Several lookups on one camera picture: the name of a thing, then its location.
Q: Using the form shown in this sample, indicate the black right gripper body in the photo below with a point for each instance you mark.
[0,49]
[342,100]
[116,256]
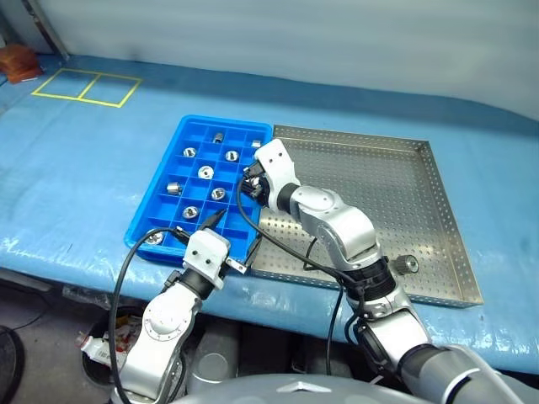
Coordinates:
[263,191]

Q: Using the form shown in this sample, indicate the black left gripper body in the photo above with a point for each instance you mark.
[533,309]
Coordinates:
[236,266]

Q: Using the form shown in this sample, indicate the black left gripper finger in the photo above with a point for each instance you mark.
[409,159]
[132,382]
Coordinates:
[215,219]
[254,251]

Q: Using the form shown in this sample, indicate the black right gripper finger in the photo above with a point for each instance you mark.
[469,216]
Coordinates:
[243,184]
[255,198]

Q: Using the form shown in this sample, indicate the metal nut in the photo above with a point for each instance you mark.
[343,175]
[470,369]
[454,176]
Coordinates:
[189,212]
[218,193]

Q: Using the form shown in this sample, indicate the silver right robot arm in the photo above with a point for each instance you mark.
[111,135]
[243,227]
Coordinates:
[345,227]

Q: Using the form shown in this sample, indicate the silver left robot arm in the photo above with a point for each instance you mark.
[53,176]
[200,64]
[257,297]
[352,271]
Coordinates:
[164,324]

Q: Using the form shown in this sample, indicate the blue compartment tray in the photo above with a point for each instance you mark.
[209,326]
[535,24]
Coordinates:
[166,210]

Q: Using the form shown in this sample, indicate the dark grey rounded shape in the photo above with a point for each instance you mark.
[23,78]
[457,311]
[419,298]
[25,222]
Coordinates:
[212,362]

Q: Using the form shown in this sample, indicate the perforated metal tray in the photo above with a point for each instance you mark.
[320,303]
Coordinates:
[379,189]

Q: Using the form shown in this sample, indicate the grey robot torso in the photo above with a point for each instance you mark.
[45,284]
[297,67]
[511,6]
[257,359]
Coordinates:
[295,389]

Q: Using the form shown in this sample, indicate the black bin with trash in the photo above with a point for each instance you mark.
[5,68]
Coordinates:
[105,349]

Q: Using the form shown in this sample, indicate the yellow tape rectangle marking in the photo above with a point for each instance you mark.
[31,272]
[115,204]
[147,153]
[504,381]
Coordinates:
[89,87]

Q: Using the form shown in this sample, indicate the black round floor object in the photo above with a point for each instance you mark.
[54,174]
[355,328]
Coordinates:
[8,362]

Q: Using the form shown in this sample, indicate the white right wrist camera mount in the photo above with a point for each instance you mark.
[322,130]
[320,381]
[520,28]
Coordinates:
[275,162]

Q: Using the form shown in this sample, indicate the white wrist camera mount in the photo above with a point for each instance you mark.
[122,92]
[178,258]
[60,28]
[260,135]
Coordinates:
[275,162]
[204,252]

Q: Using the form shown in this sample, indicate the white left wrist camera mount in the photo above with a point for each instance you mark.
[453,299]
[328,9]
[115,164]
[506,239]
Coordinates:
[204,252]

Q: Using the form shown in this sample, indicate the grey metal frame pole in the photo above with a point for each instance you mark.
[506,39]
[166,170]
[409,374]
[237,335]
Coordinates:
[50,31]

